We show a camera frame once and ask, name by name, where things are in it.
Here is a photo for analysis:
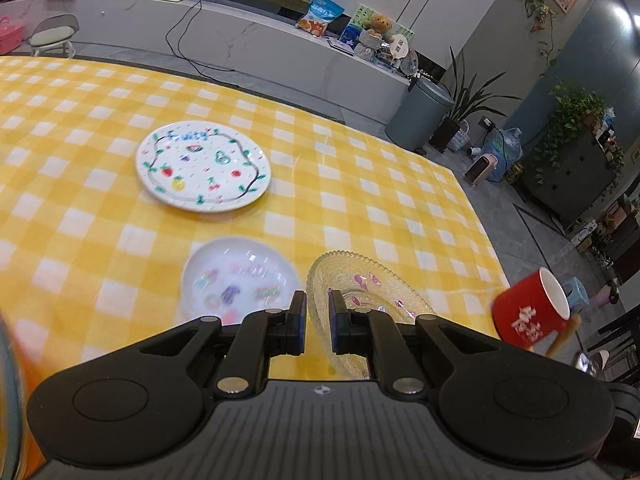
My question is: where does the pink storage box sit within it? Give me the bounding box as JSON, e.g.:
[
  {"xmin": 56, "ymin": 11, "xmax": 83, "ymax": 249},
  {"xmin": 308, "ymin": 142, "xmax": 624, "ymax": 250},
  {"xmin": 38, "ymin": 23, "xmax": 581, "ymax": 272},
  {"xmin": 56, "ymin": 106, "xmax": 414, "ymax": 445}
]
[{"xmin": 0, "ymin": 15, "xmax": 26, "ymax": 54}]

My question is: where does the grey chair with cushion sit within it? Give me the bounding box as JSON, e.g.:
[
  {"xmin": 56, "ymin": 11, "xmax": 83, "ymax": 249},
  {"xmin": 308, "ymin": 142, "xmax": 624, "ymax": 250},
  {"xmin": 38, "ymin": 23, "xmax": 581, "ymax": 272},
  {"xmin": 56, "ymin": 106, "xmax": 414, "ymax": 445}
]
[{"xmin": 28, "ymin": 13, "xmax": 80, "ymax": 59}]

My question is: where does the blue snack bag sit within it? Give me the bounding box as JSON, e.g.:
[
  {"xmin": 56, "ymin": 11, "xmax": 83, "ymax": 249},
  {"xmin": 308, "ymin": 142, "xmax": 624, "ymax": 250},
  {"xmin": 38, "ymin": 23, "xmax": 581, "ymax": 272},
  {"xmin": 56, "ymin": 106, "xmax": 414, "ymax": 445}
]
[{"xmin": 297, "ymin": 0, "xmax": 345, "ymax": 37}]

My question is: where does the small white sticker plate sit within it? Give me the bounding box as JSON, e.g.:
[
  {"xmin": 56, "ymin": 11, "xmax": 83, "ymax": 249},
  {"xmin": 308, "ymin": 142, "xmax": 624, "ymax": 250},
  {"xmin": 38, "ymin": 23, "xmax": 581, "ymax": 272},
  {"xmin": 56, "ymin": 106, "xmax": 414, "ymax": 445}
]
[{"xmin": 180, "ymin": 236, "xmax": 301, "ymax": 327}]

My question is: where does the blue plastic stool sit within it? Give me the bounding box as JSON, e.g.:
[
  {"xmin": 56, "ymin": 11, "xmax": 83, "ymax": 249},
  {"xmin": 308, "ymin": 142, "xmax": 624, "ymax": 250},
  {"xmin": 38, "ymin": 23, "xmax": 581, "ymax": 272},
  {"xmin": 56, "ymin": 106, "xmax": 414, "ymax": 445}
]
[{"xmin": 559, "ymin": 277, "xmax": 601, "ymax": 312}]

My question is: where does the smartphone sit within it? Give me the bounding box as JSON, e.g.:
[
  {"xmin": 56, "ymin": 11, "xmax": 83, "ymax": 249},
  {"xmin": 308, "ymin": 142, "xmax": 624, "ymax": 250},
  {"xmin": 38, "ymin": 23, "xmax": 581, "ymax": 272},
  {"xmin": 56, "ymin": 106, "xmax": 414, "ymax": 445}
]
[{"xmin": 574, "ymin": 351, "xmax": 609, "ymax": 379}]

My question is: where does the white tv cabinet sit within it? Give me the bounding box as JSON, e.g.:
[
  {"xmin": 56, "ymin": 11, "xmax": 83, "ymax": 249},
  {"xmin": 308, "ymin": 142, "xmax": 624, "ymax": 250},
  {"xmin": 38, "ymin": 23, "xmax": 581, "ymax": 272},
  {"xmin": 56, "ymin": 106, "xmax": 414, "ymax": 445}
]
[{"xmin": 0, "ymin": 0, "xmax": 417, "ymax": 127}]

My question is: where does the brown teddy bear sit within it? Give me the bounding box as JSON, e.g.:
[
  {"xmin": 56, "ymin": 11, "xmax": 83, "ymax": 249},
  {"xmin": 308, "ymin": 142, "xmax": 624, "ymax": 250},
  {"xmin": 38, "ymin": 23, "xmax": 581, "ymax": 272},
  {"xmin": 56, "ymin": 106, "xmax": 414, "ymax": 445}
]
[{"xmin": 362, "ymin": 13, "xmax": 394, "ymax": 44}]

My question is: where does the yellow checked tablecloth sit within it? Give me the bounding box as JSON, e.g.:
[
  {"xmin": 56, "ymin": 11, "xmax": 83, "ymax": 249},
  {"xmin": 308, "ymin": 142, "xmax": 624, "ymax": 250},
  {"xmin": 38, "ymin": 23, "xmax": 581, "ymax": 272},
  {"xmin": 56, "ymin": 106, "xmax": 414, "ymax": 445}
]
[{"xmin": 0, "ymin": 56, "xmax": 507, "ymax": 382}]

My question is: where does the blue water bottle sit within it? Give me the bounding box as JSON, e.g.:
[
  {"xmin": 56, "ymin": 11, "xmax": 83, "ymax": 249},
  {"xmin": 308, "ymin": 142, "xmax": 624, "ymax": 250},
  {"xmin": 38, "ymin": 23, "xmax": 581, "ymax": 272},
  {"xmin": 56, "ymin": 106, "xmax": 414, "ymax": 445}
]
[{"xmin": 482, "ymin": 127, "xmax": 524, "ymax": 184}]

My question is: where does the white woven basket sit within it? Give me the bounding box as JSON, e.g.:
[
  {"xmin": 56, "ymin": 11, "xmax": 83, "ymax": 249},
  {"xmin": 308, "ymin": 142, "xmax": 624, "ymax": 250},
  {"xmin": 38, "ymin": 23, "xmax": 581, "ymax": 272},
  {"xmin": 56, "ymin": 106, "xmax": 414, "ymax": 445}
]
[{"xmin": 447, "ymin": 119, "xmax": 471, "ymax": 152}]

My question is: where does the potted long-leaf plant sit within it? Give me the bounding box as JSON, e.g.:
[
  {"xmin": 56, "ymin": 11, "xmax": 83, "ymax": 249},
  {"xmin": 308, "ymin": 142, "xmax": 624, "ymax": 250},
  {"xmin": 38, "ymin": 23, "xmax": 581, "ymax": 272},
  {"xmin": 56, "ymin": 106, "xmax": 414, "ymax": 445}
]
[{"xmin": 429, "ymin": 47, "xmax": 524, "ymax": 156}]

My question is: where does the small beige heater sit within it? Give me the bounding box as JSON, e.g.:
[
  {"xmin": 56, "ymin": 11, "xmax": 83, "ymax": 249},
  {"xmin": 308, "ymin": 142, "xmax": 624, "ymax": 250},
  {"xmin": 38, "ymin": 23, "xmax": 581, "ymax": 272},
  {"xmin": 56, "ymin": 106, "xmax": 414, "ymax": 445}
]
[{"xmin": 464, "ymin": 153, "xmax": 501, "ymax": 187}]

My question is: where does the green printed board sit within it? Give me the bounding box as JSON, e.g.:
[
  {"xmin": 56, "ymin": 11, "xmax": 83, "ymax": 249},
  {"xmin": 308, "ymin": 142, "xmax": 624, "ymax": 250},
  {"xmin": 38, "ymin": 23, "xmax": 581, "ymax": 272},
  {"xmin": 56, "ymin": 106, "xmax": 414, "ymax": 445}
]
[{"xmin": 349, "ymin": 3, "xmax": 416, "ymax": 54}]

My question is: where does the white fruit-patterned plate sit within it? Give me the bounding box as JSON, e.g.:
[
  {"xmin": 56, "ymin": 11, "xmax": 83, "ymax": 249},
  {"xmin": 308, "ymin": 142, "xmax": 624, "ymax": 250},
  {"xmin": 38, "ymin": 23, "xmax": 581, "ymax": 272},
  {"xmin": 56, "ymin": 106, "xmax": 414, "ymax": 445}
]
[{"xmin": 135, "ymin": 120, "xmax": 272, "ymax": 212}]

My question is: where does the red mug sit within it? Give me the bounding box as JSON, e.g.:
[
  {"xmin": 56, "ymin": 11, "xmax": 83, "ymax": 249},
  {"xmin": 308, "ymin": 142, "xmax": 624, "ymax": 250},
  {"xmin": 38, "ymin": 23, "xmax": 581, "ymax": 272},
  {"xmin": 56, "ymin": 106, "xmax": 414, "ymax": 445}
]
[{"xmin": 489, "ymin": 267, "xmax": 572, "ymax": 347}]

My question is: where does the orange steel bowl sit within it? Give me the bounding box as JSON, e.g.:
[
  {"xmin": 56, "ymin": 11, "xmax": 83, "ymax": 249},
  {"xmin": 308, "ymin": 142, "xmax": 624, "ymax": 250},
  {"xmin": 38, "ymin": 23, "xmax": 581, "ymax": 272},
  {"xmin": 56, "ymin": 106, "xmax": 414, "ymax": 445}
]
[{"xmin": 0, "ymin": 310, "xmax": 56, "ymax": 480}]

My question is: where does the patterned round hand fan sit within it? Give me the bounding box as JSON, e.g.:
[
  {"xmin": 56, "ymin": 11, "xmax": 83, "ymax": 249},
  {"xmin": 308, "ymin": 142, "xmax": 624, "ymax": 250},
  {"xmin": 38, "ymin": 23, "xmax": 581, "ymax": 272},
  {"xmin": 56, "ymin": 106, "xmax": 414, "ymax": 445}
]
[{"xmin": 397, "ymin": 49, "xmax": 420, "ymax": 76}]

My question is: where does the black cable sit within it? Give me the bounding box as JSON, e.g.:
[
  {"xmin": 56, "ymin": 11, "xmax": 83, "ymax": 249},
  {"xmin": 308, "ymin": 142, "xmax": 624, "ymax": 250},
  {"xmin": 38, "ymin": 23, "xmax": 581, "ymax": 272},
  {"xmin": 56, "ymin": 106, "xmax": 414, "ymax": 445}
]
[{"xmin": 164, "ymin": 0, "xmax": 237, "ymax": 74}]

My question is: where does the grey trash bin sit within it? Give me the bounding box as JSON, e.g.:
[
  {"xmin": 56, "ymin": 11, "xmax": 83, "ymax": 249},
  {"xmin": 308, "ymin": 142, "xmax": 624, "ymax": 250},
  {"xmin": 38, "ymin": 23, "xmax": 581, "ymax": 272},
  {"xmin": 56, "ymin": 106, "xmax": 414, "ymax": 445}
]
[{"xmin": 384, "ymin": 78, "xmax": 456, "ymax": 151}]

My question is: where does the white wrapped pot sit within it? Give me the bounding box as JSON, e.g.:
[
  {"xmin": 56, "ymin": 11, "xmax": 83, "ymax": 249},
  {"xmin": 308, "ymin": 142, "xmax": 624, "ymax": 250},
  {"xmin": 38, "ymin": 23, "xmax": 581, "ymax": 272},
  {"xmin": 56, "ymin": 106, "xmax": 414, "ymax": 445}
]
[{"xmin": 353, "ymin": 29, "xmax": 384, "ymax": 61}]

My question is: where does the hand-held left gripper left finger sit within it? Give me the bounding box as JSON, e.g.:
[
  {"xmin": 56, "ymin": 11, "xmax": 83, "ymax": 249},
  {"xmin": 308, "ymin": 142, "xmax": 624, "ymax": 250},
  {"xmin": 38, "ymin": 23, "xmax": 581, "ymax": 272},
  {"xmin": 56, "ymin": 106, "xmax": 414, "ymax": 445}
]
[{"xmin": 134, "ymin": 290, "xmax": 307, "ymax": 401}]

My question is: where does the hanging vine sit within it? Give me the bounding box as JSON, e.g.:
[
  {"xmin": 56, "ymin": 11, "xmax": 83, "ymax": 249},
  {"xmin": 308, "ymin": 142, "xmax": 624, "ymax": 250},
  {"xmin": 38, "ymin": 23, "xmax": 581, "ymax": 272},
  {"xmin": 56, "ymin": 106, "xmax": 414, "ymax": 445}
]
[{"xmin": 517, "ymin": 0, "xmax": 559, "ymax": 62}]

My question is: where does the clear glass plate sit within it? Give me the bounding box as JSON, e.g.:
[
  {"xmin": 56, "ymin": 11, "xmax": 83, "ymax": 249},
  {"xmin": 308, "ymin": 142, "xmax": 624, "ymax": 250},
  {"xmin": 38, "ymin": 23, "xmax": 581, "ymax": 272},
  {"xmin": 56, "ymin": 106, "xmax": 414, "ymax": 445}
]
[{"xmin": 306, "ymin": 251, "xmax": 437, "ymax": 382}]

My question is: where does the dark cabinet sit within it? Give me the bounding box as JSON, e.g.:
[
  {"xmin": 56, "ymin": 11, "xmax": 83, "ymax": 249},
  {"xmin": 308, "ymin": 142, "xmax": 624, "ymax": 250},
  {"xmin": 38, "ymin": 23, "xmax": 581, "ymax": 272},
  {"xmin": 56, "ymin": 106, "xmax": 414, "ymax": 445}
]
[{"xmin": 519, "ymin": 129, "xmax": 627, "ymax": 229}]

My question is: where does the leafy plant on cabinet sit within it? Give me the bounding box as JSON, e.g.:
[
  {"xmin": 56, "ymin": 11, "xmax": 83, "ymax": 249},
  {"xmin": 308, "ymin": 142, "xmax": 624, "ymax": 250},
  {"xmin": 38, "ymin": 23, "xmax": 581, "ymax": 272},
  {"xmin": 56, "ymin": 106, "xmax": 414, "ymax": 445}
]
[{"xmin": 532, "ymin": 82, "xmax": 609, "ymax": 187}]

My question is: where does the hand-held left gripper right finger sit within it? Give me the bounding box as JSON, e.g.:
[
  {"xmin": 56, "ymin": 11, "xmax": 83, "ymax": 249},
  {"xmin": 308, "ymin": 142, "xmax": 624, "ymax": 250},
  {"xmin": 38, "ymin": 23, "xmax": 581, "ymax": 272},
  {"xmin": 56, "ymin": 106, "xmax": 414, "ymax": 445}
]
[{"xmin": 327, "ymin": 291, "xmax": 502, "ymax": 397}]

